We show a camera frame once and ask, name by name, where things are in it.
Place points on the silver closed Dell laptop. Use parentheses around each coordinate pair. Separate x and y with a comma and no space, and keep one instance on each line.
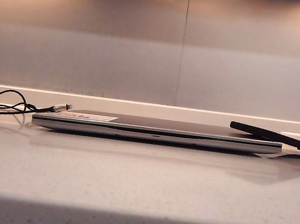
(149,136)

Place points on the white paper sheet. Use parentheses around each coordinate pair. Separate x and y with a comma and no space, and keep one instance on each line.
(105,118)

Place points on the black smartphone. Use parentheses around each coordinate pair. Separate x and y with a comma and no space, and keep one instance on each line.
(274,137)

